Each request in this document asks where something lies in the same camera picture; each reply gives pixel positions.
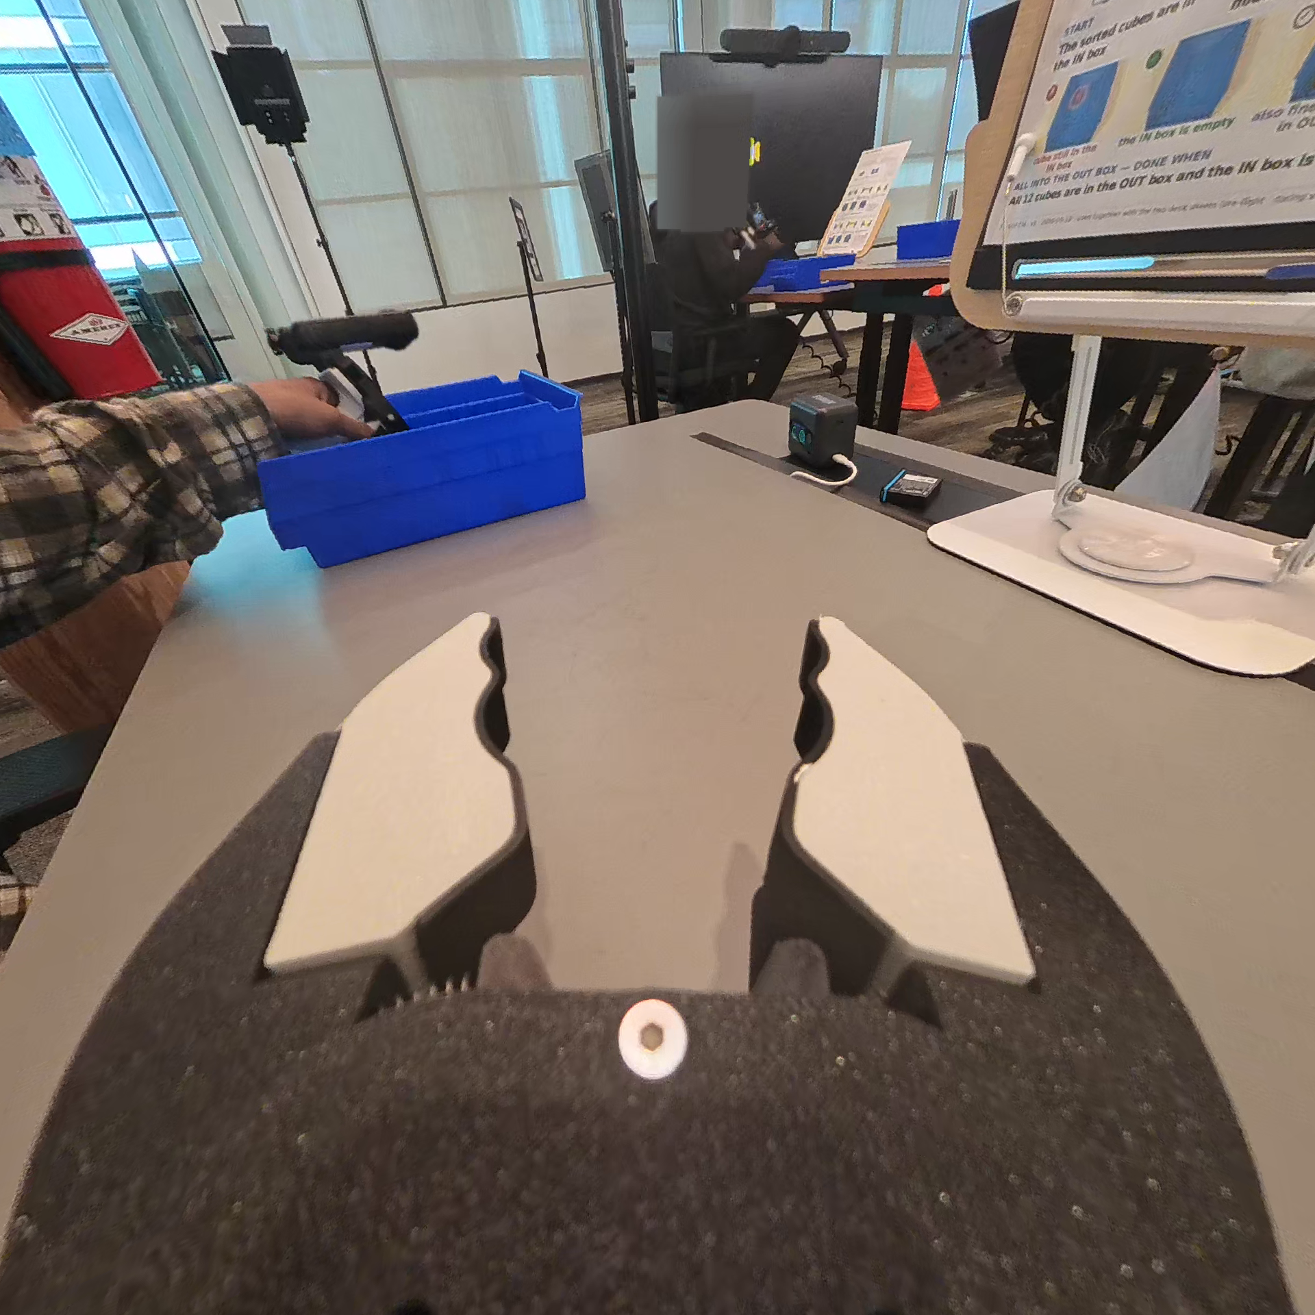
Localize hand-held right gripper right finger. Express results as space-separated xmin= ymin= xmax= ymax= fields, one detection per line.
xmin=750 ymin=617 xmax=1039 ymax=1003

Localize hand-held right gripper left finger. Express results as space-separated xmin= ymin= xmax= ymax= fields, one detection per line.
xmin=263 ymin=614 xmax=539 ymax=977

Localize blue plastic container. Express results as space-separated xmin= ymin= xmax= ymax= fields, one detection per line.
xmin=255 ymin=368 xmax=587 ymax=570

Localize person's left forearm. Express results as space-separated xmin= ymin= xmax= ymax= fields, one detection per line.
xmin=0 ymin=383 xmax=285 ymax=640

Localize person's left hand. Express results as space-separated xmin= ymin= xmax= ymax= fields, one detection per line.
xmin=249 ymin=377 xmax=377 ymax=444

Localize glass panel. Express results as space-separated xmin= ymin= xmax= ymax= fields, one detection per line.
xmin=0 ymin=0 xmax=236 ymax=396

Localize black light stand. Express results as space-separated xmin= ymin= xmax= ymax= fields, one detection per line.
xmin=507 ymin=196 xmax=553 ymax=382

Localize black studio light on stand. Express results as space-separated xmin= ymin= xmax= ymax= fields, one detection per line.
xmin=211 ymin=25 xmax=357 ymax=316

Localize red canister with labels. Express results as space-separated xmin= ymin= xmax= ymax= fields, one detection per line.
xmin=0 ymin=235 xmax=168 ymax=404

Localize black tall tripod stand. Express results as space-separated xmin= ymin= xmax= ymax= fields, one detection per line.
xmin=595 ymin=0 xmax=661 ymax=426

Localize white monitor base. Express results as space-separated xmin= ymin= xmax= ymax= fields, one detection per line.
xmin=927 ymin=333 xmax=1315 ymax=678

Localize wooden top desk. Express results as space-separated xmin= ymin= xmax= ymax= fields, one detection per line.
xmin=0 ymin=557 xmax=193 ymax=737

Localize black power box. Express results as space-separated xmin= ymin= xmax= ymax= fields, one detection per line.
xmin=787 ymin=394 xmax=861 ymax=477

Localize large black display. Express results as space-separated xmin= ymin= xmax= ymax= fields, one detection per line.
xmin=657 ymin=50 xmax=886 ymax=244

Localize wood edged desk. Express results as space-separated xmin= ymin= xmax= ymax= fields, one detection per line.
xmin=744 ymin=257 xmax=960 ymax=434

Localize black camera bar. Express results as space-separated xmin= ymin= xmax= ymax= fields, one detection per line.
xmin=717 ymin=26 xmax=853 ymax=55

